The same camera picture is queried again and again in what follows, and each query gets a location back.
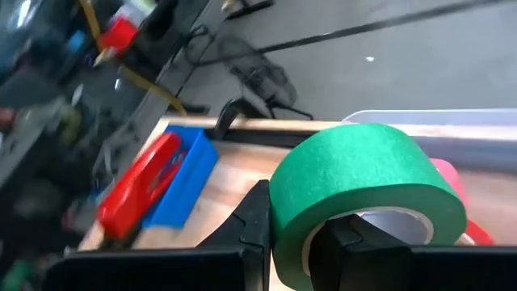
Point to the clear plastic bin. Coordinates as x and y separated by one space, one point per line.
464 149

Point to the red stapler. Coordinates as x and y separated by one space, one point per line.
133 190

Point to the red tape roll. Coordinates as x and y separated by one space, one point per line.
478 234

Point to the blue plastic bin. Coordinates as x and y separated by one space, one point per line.
190 182

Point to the red plastic box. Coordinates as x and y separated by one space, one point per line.
119 36

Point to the green tape roll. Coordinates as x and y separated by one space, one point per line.
355 169

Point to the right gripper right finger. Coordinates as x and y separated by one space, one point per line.
383 266

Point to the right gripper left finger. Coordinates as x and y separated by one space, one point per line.
182 271

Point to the pink tape roll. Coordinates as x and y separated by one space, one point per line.
448 178

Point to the black table clamp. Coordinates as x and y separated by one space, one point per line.
226 115

